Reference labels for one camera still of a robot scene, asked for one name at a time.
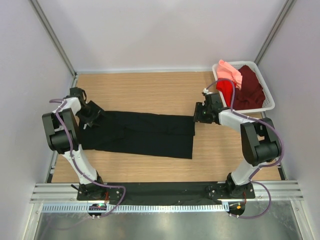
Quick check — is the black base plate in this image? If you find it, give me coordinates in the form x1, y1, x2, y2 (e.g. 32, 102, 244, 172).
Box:
71, 181, 255, 205

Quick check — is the maroon t shirt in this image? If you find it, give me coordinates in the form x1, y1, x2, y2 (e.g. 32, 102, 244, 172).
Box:
233, 65, 266, 111

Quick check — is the pink t shirt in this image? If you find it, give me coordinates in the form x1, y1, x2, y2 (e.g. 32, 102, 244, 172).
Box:
216, 59, 243, 90

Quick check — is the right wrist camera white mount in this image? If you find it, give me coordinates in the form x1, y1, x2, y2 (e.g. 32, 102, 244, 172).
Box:
202, 88, 212, 96

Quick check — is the black t shirt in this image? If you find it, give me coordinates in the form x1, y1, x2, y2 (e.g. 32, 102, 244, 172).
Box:
79, 111, 195, 159

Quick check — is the red t shirt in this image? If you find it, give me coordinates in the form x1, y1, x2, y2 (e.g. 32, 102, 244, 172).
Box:
216, 78, 236, 107

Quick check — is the white slotted cable duct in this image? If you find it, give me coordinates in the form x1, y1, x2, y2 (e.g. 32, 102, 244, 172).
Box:
42, 203, 229, 214

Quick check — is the left aluminium frame post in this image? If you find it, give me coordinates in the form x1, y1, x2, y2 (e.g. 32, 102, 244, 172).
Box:
28, 0, 77, 79

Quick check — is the aluminium front rail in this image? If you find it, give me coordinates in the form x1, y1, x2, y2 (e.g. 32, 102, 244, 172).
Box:
30, 180, 304, 203

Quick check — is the right aluminium frame post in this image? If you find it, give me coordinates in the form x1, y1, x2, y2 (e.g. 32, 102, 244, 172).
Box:
254, 0, 297, 65

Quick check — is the aluminium frame post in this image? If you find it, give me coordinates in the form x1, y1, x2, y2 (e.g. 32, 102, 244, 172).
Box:
254, 0, 297, 65
28, 0, 77, 79

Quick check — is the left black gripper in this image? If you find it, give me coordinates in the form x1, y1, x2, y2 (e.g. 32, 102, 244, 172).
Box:
76, 101, 106, 128

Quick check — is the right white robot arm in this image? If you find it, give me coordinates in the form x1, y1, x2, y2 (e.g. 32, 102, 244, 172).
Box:
193, 90, 282, 198

